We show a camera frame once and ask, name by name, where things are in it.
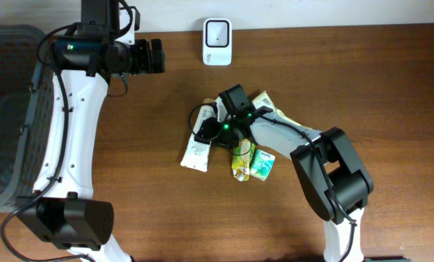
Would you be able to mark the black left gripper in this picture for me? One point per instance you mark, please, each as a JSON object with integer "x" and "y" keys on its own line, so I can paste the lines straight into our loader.
{"x": 147, "y": 64}

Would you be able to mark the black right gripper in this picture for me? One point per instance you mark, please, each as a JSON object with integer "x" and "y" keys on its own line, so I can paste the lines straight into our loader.
{"x": 209, "y": 129}

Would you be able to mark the green tea pouch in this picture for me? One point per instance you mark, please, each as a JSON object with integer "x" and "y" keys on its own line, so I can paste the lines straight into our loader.
{"x": 242, "y": 156}

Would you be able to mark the pale yellow snack bag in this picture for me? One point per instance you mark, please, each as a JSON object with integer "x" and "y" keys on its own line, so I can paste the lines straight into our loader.
{"x": 264, "y": 100}

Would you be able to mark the white tube gold cap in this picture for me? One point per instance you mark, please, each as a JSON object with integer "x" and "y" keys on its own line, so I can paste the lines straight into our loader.
{"x": 197, "y": 153}

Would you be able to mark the teal tissue pack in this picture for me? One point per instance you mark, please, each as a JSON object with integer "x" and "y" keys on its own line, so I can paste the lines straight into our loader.
{"x": 261, "y": 165}

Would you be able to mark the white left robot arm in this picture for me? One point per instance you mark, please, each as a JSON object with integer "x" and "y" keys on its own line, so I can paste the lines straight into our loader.
{"x": 84, "y": 57}

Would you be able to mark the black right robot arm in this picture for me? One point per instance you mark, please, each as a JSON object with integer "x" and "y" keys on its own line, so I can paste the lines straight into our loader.
{"x": 333, "y": 178}

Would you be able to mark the white barcode scanner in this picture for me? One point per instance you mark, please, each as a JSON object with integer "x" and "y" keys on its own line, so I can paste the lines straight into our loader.
{"x": 217, "y": 42}

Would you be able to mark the grey plastic basket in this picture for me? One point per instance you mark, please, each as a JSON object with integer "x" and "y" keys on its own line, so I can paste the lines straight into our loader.
{"x": 26, "y": 104}

